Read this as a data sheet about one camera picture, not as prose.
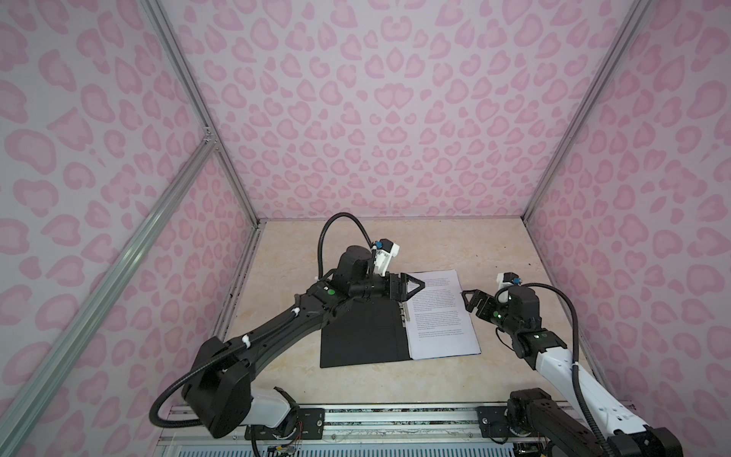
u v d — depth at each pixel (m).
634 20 0.70
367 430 0.73
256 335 0.46
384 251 0.69
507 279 0.75
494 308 0.73
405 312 0.93
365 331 0.89
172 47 0.73
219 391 0.40
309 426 0.74
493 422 0.73
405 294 0.64
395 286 0.66
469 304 0.77
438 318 0.92
